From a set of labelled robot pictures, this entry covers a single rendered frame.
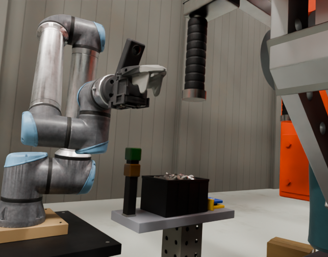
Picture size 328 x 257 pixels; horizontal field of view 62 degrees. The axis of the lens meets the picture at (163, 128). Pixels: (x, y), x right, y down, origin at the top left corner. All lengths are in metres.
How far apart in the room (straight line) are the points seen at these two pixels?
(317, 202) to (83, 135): 0.58
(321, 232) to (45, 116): 0.69
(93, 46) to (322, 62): 1.04
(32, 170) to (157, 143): 2.97
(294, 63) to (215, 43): 4.88
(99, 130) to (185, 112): 3.51
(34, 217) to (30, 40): 2.52
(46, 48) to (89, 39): 0.23
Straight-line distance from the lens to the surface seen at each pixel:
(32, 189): 1.18
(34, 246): 1.12
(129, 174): 0.84
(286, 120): 0.74
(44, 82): 0.90
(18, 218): 1.18
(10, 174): 1.18
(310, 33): 0.28
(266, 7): 0.65
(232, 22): 5.69
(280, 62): 0.28
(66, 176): 1.17
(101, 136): 0.79
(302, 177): 1.02
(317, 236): 0.65
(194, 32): 0.51
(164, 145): 4.06
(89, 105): 0.80
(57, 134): 0.77
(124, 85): 0.64
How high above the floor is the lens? 0.65
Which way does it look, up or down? 5 degrees up
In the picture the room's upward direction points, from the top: 3 degrees clockwise
